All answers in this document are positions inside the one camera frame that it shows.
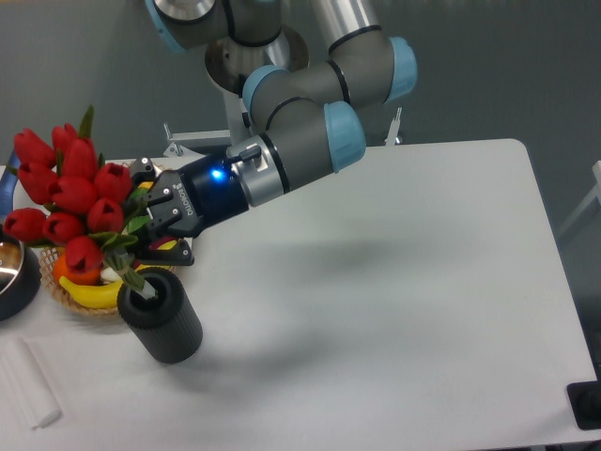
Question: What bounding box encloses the red tulip bouquet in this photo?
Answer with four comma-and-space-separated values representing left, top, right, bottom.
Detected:
5, 107, 158, 300

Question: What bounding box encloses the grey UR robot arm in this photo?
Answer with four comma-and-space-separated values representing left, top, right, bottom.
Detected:
136, 1, 417, 265

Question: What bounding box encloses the black device at edge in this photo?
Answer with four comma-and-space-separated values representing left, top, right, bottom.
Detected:
566, 381, 600, 430

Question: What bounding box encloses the yellow banana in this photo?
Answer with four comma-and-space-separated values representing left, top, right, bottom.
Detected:
59, 276, 123, 309

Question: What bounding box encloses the woven wicker basket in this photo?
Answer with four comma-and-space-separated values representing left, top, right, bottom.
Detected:
39, 247, 117, 316

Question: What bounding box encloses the white metal frame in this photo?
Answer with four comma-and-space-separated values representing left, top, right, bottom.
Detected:
162, 107, 404, 158

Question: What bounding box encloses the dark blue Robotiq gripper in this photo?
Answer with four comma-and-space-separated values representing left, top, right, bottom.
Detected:
129, 157, 249, 268

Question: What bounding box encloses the white folded cloth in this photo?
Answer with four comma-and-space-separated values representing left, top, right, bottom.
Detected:
1, 337, 62, 429

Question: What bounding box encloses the orange fruit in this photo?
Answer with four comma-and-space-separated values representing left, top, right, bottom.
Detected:
52, 254, 100, 286

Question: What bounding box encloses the black ribbed vase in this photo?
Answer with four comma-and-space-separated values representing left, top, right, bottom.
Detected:
117, 267, 203, 364

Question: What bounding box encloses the green bok choy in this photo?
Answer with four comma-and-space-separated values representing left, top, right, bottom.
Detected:
100, 267, 122, 284

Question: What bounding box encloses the dark pot blue handle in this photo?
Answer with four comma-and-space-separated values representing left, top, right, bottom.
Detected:
1, 169, 40, 320

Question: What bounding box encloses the purple eggplant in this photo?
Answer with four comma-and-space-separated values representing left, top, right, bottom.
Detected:
157, 238, 178, 251

